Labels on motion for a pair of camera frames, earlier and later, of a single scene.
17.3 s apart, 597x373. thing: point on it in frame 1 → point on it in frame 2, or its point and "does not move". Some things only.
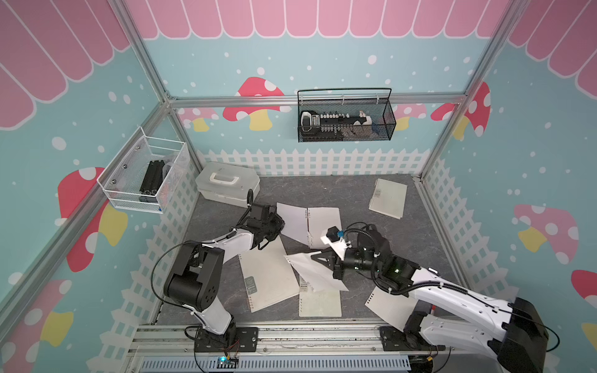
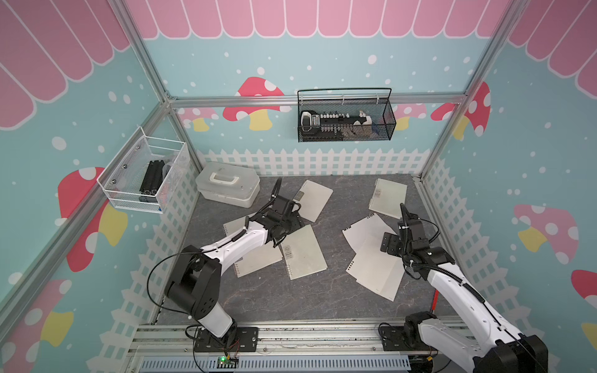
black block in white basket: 152,181 does not move
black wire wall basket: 345,115 does not move
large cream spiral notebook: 269,277 → 312,198
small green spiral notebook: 322,303 → 301,253
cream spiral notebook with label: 389,198 does not move
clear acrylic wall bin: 144,173 does not move
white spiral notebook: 307,225 → 262,257
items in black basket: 316,126 does not move
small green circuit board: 226,362 does not move
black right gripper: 329,257 → 391,246
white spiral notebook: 319,276 → 365,236
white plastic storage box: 228,182 does not move
